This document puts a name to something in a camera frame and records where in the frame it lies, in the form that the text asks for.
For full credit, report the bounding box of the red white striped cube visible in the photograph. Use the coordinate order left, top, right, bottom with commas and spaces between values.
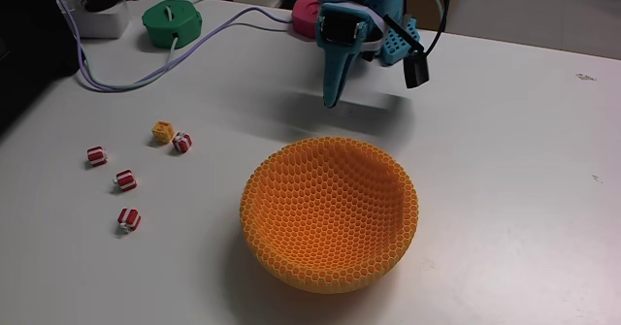
116, 207, 143, 234
114, 169, 138, 193
86, 145, 109, 168
172, 131, 193, 154

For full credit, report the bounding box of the yellow cube piece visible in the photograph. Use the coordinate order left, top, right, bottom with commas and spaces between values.
150, 119, 176, 146

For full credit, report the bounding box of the orange honeycomb basket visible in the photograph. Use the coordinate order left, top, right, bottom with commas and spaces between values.
239, 136, 420, 295

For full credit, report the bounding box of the pink printed base piece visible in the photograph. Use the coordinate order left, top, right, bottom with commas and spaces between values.
291, 0, 324, 41

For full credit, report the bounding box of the green printed box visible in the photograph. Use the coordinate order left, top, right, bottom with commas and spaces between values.
141, 0, 204, 50

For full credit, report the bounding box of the large black object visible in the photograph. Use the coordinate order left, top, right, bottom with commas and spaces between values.
0, 0, 82, 133

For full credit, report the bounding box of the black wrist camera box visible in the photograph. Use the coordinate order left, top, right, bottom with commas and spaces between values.
382, 14, 431, 90

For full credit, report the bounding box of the black cable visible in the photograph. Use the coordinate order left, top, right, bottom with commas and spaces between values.
406, 0, 450, 57

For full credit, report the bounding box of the purple cable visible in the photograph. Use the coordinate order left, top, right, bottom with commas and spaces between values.
44, 0, 295, 94

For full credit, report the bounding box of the pale green cable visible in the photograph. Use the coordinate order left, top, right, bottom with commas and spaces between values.
80, 0, 215, 92

